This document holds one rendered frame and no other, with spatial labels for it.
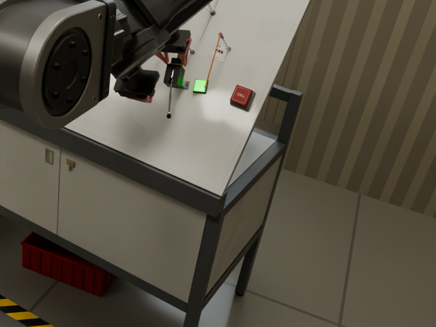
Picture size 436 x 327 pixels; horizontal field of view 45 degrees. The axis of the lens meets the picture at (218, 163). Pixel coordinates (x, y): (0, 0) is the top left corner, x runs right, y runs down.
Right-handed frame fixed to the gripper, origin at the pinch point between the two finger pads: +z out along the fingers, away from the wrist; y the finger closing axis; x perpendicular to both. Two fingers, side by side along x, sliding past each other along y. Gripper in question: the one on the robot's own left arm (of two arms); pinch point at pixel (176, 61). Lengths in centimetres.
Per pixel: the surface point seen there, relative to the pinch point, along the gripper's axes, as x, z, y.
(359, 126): -112, 152, -52
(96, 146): 20.5, 17.5, 22.6
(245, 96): 5.1, 6.1, -20.9
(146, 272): 41, 58, 10
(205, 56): -7.5, 4.3, -5.9
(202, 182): 26.4, 19.8, -12.0
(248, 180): 10.9, 39.0, -20.1
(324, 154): -102, 171, -33
